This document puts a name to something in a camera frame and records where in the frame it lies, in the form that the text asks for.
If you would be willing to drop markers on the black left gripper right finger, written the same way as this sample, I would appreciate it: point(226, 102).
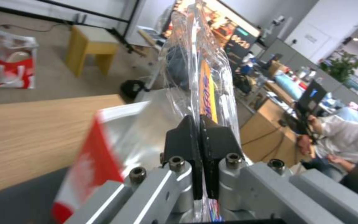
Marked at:
point(219, 144)

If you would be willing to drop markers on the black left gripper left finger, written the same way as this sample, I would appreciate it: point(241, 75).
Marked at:
point(179, 144)

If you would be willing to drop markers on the clear plastic takeout bag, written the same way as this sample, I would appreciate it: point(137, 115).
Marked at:
point(182, 60)

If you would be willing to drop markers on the red and white bag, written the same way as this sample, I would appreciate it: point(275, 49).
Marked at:
point(96, 158)
point(6, 70)

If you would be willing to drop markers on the wooden office desk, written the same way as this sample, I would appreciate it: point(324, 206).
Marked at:
point(269, 130)

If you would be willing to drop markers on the black round object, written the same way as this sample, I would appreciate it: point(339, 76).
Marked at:
point(130, 88)

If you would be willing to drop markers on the teal cushion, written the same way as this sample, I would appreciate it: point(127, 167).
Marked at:
point(287, 85)

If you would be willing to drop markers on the black board with blue mark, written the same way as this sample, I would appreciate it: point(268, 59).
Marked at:
point(312, 95)

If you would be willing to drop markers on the large display screen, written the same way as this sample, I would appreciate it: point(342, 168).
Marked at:
point(242, 35)

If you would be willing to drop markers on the person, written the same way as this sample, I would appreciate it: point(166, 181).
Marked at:
point(346, 140)

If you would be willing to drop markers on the yellow wooden stool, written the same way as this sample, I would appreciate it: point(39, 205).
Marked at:
point(87, 46)

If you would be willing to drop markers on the green potted plant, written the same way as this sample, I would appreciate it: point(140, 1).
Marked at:
point(342, 65)

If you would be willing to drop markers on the black whiteboard stand frame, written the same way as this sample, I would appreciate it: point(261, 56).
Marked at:
point(129, 21)

